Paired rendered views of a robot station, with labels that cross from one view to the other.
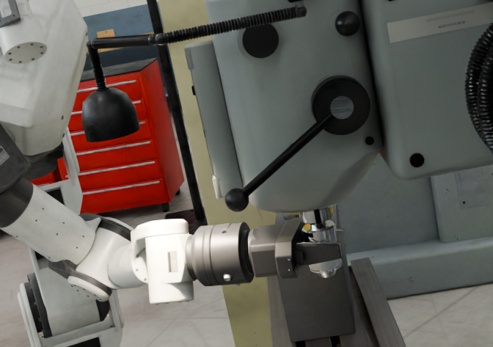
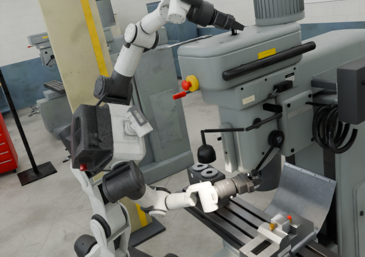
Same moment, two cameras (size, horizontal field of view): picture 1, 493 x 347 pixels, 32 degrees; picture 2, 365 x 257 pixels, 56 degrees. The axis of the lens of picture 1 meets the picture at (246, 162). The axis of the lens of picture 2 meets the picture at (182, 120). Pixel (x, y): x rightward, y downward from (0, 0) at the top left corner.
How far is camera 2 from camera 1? 0.94 m
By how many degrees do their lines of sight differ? 30
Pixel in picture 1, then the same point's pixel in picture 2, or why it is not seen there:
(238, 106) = (247, 143)
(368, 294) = not seen: hidden behind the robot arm
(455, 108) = (300, 133)
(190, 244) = (217, 189)
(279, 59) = (260, 127)
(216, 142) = (231, 155)
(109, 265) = (168, 203)
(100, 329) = (123, 229)
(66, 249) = (153, 201)
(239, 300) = not seen: hidden behind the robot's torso
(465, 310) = (172, 185)
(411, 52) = (291, 120)
